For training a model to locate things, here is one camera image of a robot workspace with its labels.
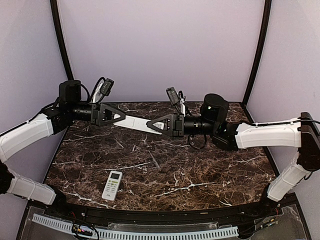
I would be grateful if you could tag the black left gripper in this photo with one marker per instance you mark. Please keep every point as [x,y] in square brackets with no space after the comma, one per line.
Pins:
[99,112]

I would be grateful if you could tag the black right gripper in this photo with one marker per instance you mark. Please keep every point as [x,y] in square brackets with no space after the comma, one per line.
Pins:
[175,125]

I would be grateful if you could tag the white KT-16 remote control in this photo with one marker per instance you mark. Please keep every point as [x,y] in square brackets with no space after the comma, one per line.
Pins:
[136,123]

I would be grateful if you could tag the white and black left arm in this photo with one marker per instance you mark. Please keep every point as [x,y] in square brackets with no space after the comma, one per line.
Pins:
[50,120]

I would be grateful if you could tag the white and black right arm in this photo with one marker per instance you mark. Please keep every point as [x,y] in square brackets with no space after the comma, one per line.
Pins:
[300,133]

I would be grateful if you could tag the white remote with green buttons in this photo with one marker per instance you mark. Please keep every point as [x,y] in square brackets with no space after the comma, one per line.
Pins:
[112,185]

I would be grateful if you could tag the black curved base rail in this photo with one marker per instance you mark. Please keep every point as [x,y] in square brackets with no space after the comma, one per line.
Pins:
[240,214]

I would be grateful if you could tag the white slotted cable duct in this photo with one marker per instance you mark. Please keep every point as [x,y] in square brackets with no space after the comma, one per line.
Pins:
[121,231]

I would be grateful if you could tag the right black frame post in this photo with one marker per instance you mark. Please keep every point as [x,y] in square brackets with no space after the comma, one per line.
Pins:
[258,53]

